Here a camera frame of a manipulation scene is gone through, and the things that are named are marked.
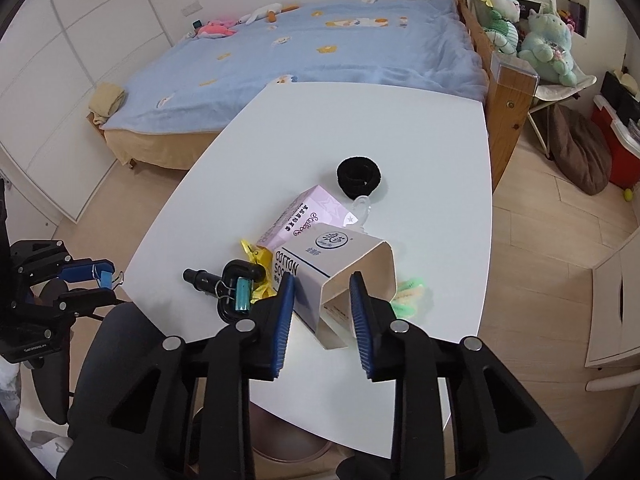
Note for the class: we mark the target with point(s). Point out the bed with blue blanket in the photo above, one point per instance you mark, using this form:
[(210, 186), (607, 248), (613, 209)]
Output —
[(177, 104)]

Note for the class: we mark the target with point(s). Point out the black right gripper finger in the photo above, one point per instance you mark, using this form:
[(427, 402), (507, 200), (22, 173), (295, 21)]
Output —
[(85, 301)]

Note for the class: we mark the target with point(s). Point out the white cotton socks box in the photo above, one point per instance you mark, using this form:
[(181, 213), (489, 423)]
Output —
[(322, 259)]

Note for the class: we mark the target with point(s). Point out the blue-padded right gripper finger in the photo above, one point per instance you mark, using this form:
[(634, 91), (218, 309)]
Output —
[(184, 412), (500, 431)]

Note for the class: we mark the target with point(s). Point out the person's dark trouser legs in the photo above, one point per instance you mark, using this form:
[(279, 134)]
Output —
[(124, 337)]

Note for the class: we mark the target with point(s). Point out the beige folded blanket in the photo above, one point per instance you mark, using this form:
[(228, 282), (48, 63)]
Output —
[(105, 102)]

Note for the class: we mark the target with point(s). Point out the yellow plastic hair clip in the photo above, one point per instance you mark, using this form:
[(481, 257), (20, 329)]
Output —
[(260, 258)]

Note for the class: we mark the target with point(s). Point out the red cooler box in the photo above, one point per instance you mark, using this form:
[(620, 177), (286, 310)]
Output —
[(623, 146)]

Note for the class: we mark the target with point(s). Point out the brown bean bag cushion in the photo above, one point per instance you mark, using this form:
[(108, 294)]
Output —
[(579, 149)]

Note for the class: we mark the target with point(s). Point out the white goose plush toy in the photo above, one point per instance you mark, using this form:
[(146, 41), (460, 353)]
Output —
[(261, 13)]

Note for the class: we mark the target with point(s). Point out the white drawer cabinet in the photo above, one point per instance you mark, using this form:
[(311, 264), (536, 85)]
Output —
[(615, 315)]

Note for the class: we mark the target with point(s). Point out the teal binder clip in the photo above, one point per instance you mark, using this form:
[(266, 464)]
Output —
[(234, 296)]

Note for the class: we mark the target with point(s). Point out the mauve round trash bin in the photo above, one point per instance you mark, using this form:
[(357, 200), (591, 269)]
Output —
[(279, 441)]

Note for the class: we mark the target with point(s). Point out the pink plush toy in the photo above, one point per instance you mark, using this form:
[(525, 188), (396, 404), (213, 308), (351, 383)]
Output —
[(216, 29)]

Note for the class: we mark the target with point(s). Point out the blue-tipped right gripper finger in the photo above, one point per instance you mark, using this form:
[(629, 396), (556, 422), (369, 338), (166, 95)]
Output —
[(84, 270)]

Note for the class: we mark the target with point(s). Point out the black plastic handle tool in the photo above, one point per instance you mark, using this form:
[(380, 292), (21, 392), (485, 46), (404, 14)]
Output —
[(203, 281)]

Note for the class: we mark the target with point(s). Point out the small blue binder clip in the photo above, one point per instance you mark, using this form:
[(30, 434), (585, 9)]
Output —
[(108, 280)]

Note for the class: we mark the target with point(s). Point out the mint green bear plush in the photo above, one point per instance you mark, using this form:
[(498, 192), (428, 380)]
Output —
[(547, 46)]

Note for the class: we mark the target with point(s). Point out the black hair scrunchie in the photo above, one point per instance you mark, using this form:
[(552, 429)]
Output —
[(358, 176)]

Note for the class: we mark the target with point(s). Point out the green dragon plush toy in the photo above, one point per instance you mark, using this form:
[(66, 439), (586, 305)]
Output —
[(499, 19)]

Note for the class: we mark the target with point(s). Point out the pink hair accessory card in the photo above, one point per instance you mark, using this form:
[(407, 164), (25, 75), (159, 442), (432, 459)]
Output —
[(315, 205)]

